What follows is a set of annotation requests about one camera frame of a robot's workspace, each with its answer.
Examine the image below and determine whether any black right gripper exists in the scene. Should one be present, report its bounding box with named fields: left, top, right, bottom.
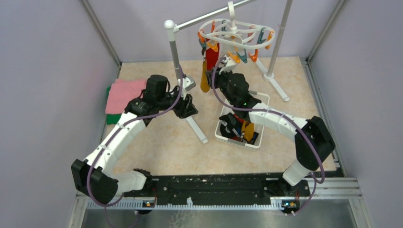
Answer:
left=204, top=66, right=236, bottom=106

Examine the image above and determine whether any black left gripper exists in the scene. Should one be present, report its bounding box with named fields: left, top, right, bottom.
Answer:
left=156, top=85, right=198, bottom=118

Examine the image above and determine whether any black sock with grey pattern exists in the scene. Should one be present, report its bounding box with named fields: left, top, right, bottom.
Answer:
left=219, top=113, right=243, bottom=139

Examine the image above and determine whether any black sock with blue pattern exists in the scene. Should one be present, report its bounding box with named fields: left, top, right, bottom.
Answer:
left=232, top=126, right=259, bottom=145

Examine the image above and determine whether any mustard yellow striped sock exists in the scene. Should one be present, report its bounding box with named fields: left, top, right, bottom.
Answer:
left=241, top=121, right=254, bottom=142

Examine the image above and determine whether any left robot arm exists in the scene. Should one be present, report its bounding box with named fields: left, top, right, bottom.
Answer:
left=71, top=75, right=198, bottom=207

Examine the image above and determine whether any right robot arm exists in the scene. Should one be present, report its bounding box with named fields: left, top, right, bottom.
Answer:
left=204, top=71, right=336, bottom=196

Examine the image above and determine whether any white round clip hanger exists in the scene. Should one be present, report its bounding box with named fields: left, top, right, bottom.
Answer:
left=197, top=1, right=276, bottom=63

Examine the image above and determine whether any pink folded cloth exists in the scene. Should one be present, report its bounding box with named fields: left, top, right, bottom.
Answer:
left=105, top=79, right=146, bottom=114

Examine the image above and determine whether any green folded cloth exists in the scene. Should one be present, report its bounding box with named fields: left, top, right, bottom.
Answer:
left=105, top=86, right=121, bottom=125

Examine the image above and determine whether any white clothes rack stand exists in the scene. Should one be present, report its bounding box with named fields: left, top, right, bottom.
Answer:
left=163, top=0, right=293, bottom=144

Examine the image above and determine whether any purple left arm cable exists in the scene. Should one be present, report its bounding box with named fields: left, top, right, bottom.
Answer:
left=86, top=66, right=185, bottom=228

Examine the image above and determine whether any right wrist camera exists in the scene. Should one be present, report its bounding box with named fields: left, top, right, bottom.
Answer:
left=219, top=56, right=238, bottom=74

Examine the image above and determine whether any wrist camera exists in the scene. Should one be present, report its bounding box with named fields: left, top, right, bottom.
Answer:
left=182, top=75, right=196, bottom=93
left=219, top=56, right=238, bottom=74

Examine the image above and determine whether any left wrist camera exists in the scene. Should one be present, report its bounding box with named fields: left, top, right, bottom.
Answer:
left=182, top=75, right=196, bottom=93

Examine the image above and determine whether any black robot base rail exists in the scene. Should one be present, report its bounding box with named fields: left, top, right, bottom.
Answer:
left=124, top=173, right=311, bottom=207

